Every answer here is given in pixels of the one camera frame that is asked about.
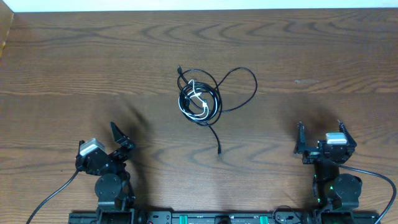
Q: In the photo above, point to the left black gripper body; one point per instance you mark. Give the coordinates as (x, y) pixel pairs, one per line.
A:
(115, 155)

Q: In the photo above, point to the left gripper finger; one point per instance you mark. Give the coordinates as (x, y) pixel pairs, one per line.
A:
(81, 145)
(120, 138)

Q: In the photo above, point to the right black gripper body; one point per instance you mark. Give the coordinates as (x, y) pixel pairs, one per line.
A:
(311, 155)

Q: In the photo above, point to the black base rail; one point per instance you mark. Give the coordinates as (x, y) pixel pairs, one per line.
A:
(165, 217)

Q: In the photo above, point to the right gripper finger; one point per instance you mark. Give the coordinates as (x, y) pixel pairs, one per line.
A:
(350, 140)
(300, 145)

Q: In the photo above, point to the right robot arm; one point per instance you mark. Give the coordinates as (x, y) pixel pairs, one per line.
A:
(337, 193)

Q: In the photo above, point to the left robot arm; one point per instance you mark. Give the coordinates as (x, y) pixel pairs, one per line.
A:
(113, 188)

